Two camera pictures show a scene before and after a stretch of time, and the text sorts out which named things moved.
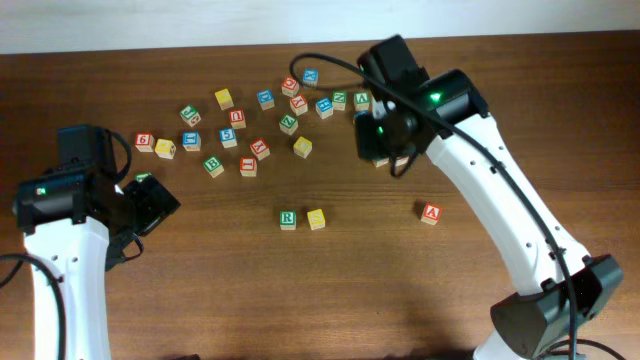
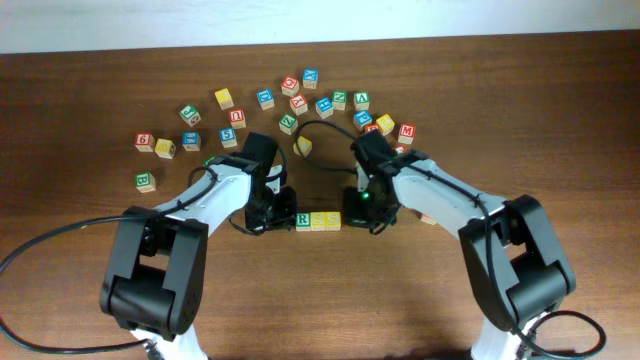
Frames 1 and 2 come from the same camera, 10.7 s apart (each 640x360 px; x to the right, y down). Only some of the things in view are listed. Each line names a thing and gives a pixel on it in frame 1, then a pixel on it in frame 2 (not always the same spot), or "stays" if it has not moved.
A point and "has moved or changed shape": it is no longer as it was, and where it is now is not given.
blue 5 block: (228, 137) stays
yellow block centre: (303, 147) stays
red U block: (237, 119) stays
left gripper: (151, 198) to (272, 217)
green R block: (288, 220) has moved or changed shape
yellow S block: (316, 219) stays
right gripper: (367, 140) to (364, 216)
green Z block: (288, 124) stays
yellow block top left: (224, 99) stays
